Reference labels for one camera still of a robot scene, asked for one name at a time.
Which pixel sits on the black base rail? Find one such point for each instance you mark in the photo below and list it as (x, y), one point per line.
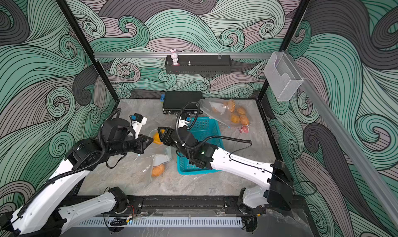
(139, 204)

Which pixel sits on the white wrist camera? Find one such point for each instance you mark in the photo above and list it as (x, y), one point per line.
(184, 120)
(137, 122)

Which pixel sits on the white slotted cable duct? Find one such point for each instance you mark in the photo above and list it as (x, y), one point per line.
(163, 222)

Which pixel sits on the white pink bunny figurine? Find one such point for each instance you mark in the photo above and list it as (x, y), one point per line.
(174, 57)

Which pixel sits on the clear acrylic wall holder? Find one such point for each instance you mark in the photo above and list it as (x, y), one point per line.
(282, 74)

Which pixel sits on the teal plastic basket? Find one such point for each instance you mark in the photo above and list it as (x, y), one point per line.
(203, 128)

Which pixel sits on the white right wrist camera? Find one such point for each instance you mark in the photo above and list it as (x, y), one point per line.
(184, 120)

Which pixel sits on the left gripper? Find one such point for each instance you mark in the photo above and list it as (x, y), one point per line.
(141, 145)

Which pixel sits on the black wall shelf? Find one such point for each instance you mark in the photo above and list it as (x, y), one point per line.
(206, 65)

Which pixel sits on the clear blue-zipper bag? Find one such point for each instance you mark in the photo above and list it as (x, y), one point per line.
(227, 112)
(154, 155)

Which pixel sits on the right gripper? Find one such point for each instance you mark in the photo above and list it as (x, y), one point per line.
(173, 135)

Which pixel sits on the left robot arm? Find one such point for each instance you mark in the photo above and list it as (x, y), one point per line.
(43, 216)

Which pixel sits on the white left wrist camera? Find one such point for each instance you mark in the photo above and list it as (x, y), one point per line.
(137, 122)

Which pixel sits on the pink small toy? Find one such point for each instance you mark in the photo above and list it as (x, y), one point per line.
(244, 129)

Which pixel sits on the black aluminium case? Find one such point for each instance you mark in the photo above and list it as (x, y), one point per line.
(174, 101)

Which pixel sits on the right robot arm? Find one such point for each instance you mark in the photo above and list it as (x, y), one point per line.
(273, 181)

